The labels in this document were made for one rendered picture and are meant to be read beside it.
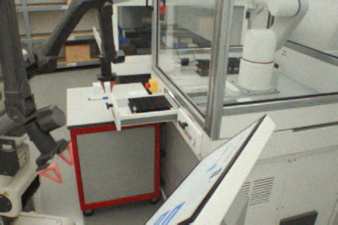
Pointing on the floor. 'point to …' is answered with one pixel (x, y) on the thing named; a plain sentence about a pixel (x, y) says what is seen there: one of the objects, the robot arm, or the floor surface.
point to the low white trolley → (111, 152)
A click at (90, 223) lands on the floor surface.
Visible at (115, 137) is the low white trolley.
